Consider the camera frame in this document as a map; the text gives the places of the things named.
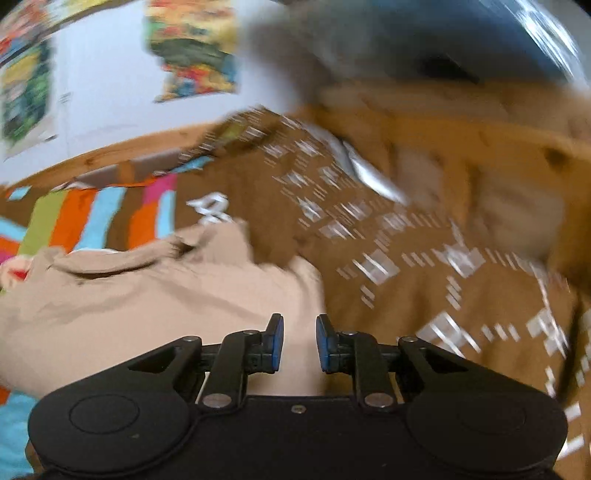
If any orange blue torn poster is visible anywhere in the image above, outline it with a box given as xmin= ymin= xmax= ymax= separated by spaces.
xmin=1 ymin=0 xmax=114 ymax=62

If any silver plastic wrapper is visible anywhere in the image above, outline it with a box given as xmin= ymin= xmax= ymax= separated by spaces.
xmin=329 ymin=138 xmax=409 ymax=205

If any beige zip hoodie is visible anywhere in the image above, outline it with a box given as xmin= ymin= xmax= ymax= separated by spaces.
xmin=1 ymin=221 xmax=327 ymax=398

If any wooden bed frame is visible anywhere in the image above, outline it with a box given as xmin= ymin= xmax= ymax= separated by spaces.
xmin=0 ymin=78 xmax=591 ymax=278

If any colourful landscape poster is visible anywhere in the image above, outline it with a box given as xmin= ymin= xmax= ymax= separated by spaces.
xmin=145 ymin=0 xmax=238 ymax=103

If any colourful striped brown duvet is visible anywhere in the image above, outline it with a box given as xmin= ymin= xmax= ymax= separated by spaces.
xmin=0 ymin=105 xmax=591 ymax=480

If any anime girl poster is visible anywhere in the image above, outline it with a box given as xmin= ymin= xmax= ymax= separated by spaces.
xmin=1 ymin=38 xmax=57 ymax=159

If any plastic bag of clothes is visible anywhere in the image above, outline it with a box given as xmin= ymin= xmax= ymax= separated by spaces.
xmin=236 ymin=1 xmax=590 ymax=107

